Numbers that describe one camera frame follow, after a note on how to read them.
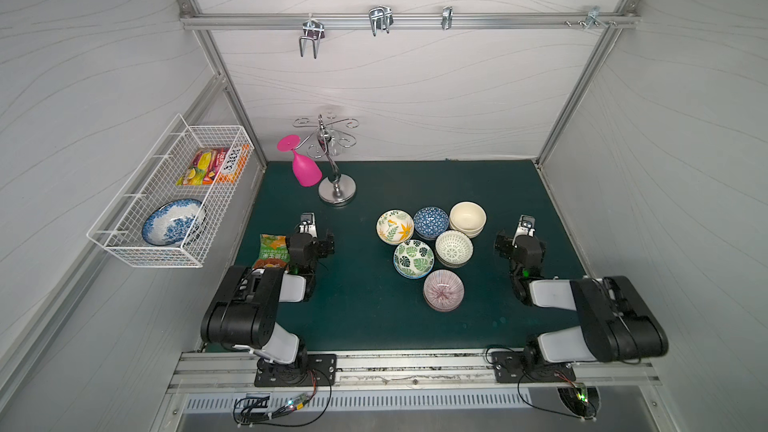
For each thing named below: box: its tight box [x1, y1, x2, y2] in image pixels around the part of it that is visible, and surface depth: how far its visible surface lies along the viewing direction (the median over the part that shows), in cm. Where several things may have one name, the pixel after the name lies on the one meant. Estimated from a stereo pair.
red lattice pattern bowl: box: [435, 254, 474, 269], surface depth 90 cm
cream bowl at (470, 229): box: [450, 222, 486, 239], surface depth 95 cm
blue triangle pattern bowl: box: [413, 206, 449, 241], surface depth 100 cm
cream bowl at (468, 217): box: [449, 201, 487, 239], surface depth 98 cm
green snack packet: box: [252, 234, 291, 269], surface depth 92 cm
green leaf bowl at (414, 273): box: [395, 268, 433, 279], surface depth 90 cm
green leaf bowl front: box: [393, 239, 435, 279], surface depth 92 cm
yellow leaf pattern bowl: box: [376, 209, 415, 245], surface depth 100 cm
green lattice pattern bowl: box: [434, 230, 474, 268], surface depth 94 cm
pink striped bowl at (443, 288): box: [423, 269, 465, 309], surface depth 85 cm
